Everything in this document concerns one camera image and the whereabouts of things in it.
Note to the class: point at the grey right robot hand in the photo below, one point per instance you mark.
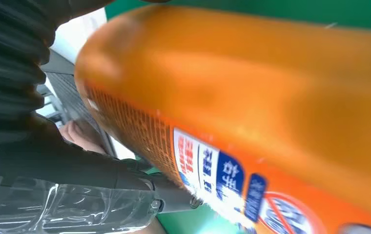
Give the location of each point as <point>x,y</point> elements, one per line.
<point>43,181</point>

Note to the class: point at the black mesh panel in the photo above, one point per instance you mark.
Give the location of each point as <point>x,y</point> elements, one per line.
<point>65,90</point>

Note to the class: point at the ribbed grey right arm sleeve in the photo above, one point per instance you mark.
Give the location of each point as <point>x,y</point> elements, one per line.
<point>11,64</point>

